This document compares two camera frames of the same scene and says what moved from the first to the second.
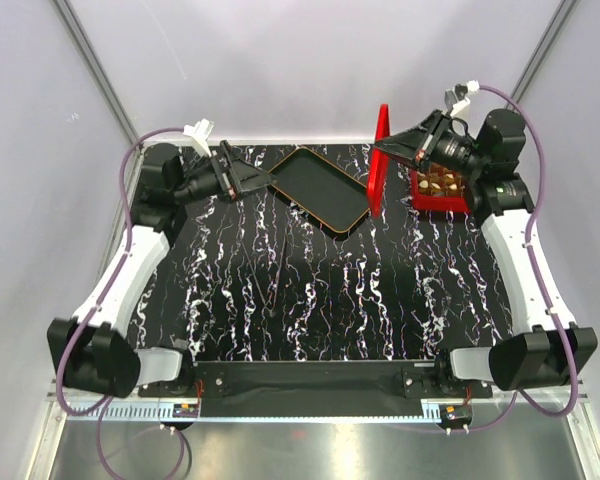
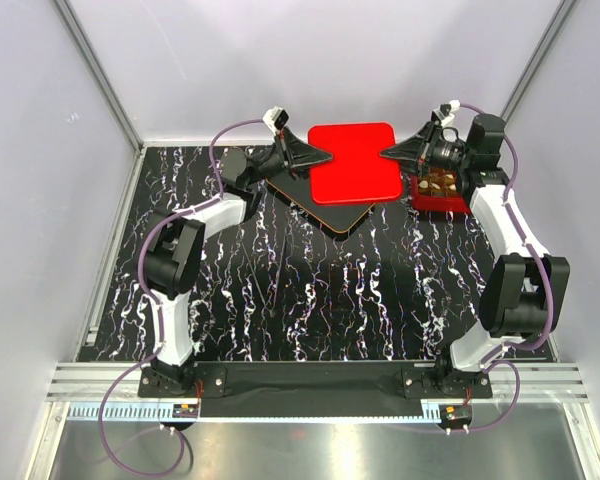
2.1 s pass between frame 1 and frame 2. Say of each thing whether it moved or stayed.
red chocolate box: stayed
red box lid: moved
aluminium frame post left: stayed
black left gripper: moved
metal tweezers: stayed
